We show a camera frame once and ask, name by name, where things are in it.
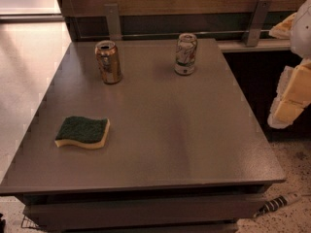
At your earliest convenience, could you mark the orange brown soda can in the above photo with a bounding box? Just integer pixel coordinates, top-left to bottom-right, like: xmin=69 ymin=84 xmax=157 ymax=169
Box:
xmin=95 ymin=40 xmax=122 ymax=84

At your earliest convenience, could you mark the wire rack corner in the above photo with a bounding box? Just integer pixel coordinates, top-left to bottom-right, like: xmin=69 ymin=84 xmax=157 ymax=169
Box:
xmin=20 ymin=216 xmax=40 ymax=230

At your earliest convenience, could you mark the left metal wall bracket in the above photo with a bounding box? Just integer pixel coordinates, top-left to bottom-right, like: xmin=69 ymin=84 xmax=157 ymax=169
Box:
xmin=104 ymin=3 xmax=122 ymax=41

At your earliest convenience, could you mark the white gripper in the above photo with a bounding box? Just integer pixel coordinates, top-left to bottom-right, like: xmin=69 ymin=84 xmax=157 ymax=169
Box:
xmin=267 ymin=0 xmax=311 ymax=129

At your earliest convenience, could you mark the grey cabinet drawer unit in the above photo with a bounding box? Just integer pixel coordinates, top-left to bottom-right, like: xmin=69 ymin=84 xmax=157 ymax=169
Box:
xmin=21 ymin=184 xmax=268 ymax=233

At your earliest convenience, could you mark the green yellow sponge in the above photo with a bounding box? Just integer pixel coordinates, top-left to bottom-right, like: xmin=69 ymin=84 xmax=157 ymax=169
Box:
xmin=54 ymin=116 xmax=110 ymax=150

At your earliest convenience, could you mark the striped black white cable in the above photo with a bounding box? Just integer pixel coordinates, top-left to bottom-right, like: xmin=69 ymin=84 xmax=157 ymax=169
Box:
xmin=253 ymin=191 xmax=303 ymax=218

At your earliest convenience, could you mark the white green 7up can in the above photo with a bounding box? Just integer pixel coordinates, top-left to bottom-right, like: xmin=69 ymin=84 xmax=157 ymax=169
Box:
xmin=174 ymin=33 xmax=197 ymax=75

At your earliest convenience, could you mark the right metal wall bracket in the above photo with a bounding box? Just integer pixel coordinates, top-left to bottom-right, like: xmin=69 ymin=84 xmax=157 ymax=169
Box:
xmin=243 ymin=0 xmax=272 ymax=48

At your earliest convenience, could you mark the metal wall bracket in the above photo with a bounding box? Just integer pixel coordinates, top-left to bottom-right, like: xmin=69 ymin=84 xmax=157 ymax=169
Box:
xmin=243 ymin=0 xmax=272 ymax=48
xmin=104 ymin=3 xmax=122 ymax=41

